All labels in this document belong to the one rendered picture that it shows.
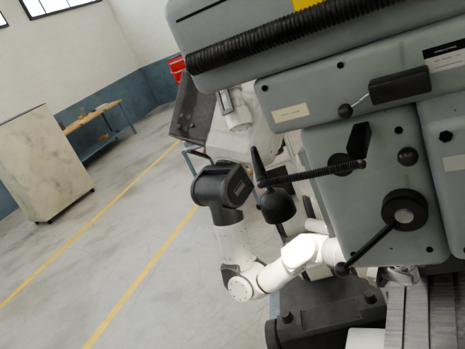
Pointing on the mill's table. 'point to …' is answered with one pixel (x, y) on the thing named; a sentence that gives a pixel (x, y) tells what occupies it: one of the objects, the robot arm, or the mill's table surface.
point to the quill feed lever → (407, 209)
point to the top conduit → (279, 32)
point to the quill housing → (377, 188)
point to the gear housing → (362, 76)
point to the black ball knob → (407, 156)
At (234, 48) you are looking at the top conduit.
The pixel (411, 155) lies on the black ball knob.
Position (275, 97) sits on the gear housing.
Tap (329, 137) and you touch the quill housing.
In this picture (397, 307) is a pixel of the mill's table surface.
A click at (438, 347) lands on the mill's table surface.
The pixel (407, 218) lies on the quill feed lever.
